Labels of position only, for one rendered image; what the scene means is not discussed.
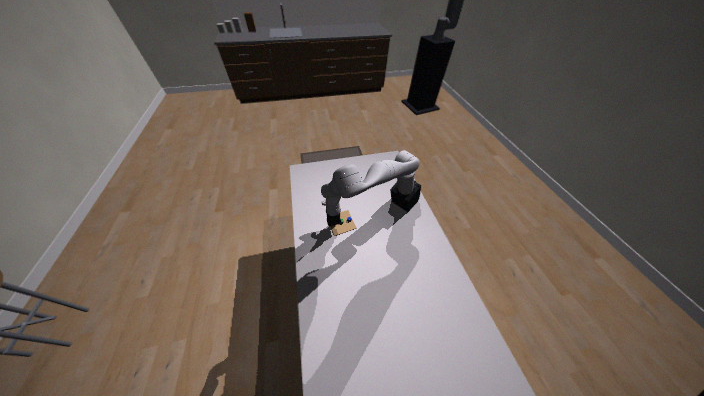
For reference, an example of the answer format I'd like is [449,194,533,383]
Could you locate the tan flat mat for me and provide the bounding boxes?
[331,210,356,236]

